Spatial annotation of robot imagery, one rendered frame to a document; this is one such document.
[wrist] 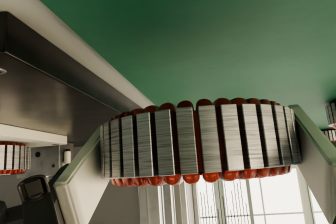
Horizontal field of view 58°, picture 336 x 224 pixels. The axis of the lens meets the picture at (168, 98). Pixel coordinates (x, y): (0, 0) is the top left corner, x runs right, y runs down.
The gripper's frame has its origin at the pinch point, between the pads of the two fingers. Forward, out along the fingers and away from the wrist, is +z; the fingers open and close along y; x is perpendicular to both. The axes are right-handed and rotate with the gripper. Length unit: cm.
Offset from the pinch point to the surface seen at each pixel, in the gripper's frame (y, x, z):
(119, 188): -18.6, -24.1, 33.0
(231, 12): 2.7, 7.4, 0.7
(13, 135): -20.3, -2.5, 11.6
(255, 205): 62, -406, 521
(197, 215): -6, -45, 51
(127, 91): -7.3, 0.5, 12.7
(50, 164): -25.6, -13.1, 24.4
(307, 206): 161, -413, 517
